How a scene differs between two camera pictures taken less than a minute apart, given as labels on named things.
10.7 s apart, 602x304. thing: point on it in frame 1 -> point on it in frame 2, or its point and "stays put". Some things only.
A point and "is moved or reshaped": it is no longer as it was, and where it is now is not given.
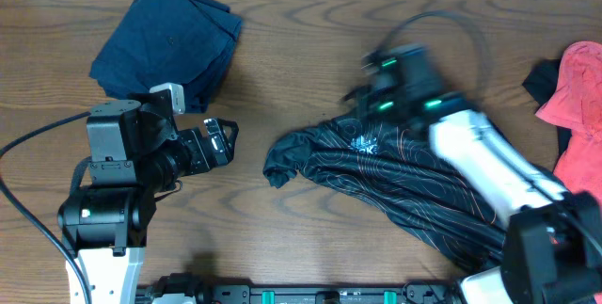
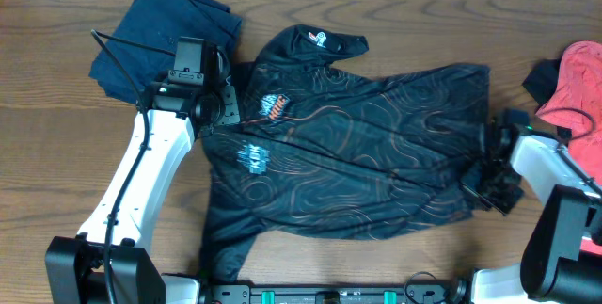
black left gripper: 217,155 -> 231,114
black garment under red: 541,84 stays put
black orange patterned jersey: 399,162 is moved or reshaped
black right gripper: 372,99 -> 469,184
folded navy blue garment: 168,36 stays put
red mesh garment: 578,104 stays put
